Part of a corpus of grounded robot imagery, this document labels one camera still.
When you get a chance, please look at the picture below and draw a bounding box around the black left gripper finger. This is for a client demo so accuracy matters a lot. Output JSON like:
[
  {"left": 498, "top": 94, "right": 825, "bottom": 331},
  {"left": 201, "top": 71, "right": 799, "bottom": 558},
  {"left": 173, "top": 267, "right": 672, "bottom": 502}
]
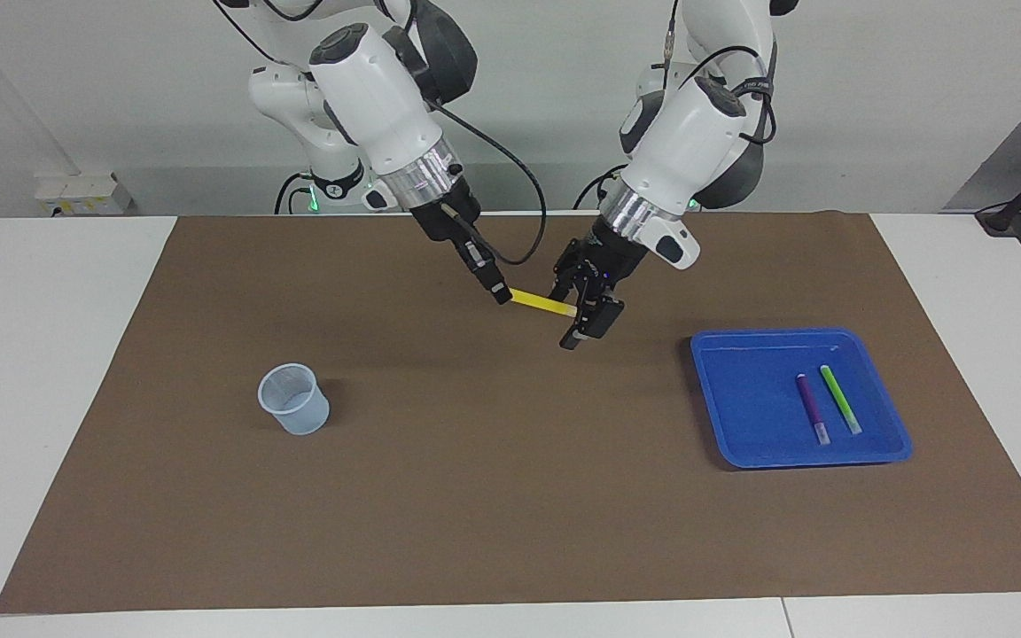
[
  {"left": 559, "top": 282, "right": 626, "bottom": 351},
  {"left": 548, "top": 239, "right": 601, "bottom": 305}
]

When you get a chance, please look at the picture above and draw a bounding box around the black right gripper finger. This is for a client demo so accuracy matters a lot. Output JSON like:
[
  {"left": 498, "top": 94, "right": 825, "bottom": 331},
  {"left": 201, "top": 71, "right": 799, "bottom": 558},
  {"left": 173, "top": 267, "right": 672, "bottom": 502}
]
[
  {"left": 453, "top": 237, "right": 510, "bottom": 306},
  {"left": 466, "top": 227, "right": 513, "bottom": 303}
]

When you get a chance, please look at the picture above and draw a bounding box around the yellow pen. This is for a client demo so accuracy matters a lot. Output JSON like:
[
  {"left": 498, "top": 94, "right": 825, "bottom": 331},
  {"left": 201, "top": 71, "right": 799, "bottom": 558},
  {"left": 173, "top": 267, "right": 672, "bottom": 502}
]
[{"left": 509, "top": 288, "right": 579, "bottom": 318}]

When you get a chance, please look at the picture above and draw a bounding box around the purple pen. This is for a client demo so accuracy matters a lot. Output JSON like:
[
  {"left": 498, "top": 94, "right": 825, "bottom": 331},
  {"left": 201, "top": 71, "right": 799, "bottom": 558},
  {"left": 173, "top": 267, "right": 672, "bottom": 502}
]
[{"left": 795, "top": 373, "right": 831, "bottom": 447}]

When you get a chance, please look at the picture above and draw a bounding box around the green pen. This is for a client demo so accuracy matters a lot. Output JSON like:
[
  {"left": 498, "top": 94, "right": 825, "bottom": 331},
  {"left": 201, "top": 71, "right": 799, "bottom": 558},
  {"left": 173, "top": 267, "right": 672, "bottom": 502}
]
[{"left": 819, "top": 363, "right": 864, "bottom": 437}]

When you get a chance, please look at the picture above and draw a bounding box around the blue plastic tray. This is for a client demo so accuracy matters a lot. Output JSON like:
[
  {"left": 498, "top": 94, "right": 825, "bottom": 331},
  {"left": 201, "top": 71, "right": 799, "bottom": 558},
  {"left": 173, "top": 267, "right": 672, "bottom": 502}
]
[{"left": 690, "top": 328, "right": 913, "bottom": 471}]

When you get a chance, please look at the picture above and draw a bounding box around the brown table mat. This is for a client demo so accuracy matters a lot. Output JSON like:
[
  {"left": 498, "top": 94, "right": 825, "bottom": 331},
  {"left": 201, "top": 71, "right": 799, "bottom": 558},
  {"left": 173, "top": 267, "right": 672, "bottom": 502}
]
[{"left": 0, "top": 211, "right": 1021, "bottom": 615}]

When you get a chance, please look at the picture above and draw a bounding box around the translucent plastic cup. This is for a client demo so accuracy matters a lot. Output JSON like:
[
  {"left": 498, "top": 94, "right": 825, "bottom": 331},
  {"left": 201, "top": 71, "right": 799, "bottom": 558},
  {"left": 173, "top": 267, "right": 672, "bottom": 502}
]
[{"left": 258, "top": 363, "right": 331, "bottom": 437}]

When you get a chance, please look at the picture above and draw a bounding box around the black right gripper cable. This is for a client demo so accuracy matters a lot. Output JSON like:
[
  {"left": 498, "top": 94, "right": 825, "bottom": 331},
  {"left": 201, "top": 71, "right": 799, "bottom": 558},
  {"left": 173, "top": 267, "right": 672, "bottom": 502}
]
[{"left": 426, "top": 100, "right": 549, "bottom": 266}]

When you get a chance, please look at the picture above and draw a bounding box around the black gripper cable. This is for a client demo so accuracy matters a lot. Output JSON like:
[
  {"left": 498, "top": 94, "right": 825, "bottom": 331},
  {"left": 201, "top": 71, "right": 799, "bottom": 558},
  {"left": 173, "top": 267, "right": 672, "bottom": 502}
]
[
  {"left": 426, "top": 100, "right": 549, "bottom": 266},
  {"left": 663, "top": 0, "right": 779, "bottom": 146}
]

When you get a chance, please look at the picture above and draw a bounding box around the black right base cable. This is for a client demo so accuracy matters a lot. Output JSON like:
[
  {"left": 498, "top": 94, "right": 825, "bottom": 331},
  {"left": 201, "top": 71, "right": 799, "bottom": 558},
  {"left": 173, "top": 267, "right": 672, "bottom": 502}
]
[{"left": 275, "top": 171, "right": 316, "bottom": 216}]

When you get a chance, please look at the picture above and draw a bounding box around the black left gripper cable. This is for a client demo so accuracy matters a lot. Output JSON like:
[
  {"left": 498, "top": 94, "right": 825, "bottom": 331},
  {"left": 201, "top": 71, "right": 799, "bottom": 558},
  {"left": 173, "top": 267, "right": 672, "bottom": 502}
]
[{"left": 663, "top": 0, "right": 779, "bottom": 146}]

